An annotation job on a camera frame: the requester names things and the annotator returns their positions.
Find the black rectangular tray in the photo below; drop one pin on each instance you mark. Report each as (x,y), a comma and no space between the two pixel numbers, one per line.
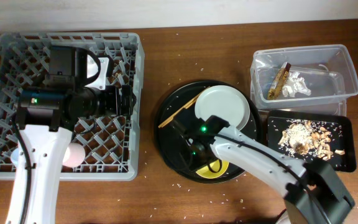
(346,163)

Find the crumpled white tissue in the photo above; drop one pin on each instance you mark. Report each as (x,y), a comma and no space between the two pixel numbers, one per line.
(295,84)

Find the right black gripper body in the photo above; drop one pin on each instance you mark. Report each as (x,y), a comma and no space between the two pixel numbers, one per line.
(194,159)

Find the clear plastic bin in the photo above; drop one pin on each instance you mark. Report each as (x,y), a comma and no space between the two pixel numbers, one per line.
(327,70)

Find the blue cup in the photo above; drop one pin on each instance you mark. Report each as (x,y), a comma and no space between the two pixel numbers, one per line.
(14,157)

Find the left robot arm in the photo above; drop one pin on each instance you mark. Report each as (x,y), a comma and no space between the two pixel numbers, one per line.
(44,123)

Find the brown snack wrapper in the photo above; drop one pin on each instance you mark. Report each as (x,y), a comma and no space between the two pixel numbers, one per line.
(279,81)

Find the yellow bowl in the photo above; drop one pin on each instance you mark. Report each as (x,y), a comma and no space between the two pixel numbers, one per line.
(213,170)

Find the white plate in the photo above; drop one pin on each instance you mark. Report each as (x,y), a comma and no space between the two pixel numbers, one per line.
(224,102)

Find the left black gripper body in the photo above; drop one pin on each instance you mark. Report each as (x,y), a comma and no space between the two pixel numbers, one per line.
(109,102)

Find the food scraps pile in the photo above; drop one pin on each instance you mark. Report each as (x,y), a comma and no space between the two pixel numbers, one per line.
(309,139)

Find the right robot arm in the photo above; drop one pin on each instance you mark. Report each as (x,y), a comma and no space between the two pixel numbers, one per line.
(312,191)

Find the pink paper cup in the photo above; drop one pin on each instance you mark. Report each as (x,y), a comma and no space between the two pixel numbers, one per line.
(74,155)

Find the round black tray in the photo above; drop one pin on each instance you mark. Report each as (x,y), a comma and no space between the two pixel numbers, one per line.
(174,150)

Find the grey dishwasher rack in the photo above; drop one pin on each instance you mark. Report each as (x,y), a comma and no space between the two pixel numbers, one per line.
(111,143)

